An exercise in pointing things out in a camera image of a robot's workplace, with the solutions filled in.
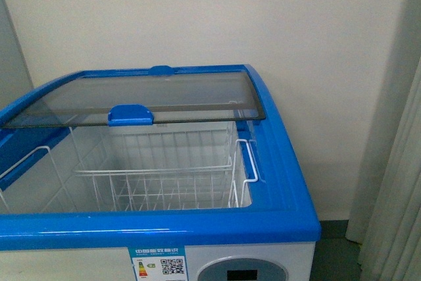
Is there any grey curtain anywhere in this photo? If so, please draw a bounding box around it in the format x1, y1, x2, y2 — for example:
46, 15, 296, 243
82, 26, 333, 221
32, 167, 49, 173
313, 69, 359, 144
345, 0, 420, 280

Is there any sliding glass freezer lid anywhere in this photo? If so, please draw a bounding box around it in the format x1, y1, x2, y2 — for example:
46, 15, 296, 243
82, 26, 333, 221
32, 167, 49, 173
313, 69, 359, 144
1, 72, 265, 129

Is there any white blue chest freezer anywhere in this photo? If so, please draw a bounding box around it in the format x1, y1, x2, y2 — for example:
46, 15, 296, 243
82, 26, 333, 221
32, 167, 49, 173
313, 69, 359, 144
1, 64, 321, 280

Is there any white wire freezer basket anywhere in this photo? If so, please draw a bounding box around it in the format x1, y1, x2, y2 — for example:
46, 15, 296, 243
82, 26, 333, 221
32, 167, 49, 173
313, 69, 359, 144
1, 101, 262, 214

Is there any energy label sticker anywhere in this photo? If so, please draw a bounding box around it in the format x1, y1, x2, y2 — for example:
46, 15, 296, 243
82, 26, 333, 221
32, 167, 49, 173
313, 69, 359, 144
128, 246, 188, 281

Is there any grey cabinet side panel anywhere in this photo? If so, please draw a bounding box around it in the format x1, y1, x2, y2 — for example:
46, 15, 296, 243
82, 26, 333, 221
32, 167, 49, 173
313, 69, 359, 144
1, 0, 34, 109

